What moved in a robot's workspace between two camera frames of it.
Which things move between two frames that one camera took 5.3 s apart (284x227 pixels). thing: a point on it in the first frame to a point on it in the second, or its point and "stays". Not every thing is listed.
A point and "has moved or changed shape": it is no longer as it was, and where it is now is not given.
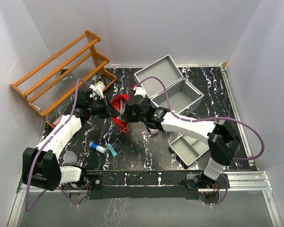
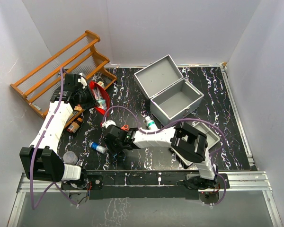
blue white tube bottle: x=100 y=148 stays
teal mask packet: x=122 y=106 has moved or changed shape
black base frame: x=142 y=185 stays
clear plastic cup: x=70 y=158 stays
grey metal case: x=163 y=82 stays
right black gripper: x=128 y=114 to x=113 y=149
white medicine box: x=100 y=85 stays
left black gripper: x=107 y=113 to x=92 y=103
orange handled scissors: x=126 y=129 stays
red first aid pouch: x=116 y=103 has moved or changed shape
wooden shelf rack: x=57 y=80 stays
